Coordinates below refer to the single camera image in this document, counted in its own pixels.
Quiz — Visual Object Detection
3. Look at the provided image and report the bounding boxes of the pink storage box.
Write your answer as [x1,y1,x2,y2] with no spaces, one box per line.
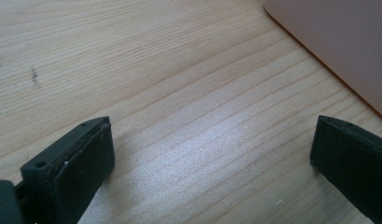
[263,0,382,121]

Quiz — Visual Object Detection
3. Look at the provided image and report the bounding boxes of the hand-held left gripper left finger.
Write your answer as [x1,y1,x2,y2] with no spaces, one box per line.
[20,116,116,224]

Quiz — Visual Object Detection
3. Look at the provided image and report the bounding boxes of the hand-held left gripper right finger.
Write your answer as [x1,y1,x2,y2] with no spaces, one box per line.
[309,115,382,224]

